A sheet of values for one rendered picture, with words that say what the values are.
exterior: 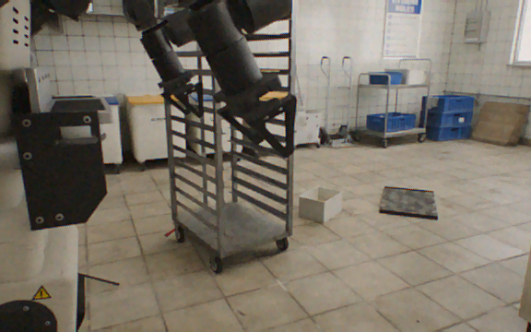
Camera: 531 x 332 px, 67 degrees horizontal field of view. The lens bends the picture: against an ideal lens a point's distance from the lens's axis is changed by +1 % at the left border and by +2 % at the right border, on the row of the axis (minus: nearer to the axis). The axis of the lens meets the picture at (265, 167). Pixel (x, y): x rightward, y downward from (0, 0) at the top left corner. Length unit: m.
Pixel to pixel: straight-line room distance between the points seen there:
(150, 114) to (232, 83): 3.64
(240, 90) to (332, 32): 5.18
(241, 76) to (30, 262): 0.40
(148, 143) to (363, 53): 3.31
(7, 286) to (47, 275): 0.05
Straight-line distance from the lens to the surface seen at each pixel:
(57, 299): 0.70
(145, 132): 4.16
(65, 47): 4.72
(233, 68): 0.50
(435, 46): 6.88
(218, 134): 1.90
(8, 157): 0.62
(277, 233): 2.30
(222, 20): 0.50
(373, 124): 5.60
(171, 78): 0.93
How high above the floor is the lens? 1.11
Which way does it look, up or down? 15 degrees down
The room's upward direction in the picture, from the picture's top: straight up
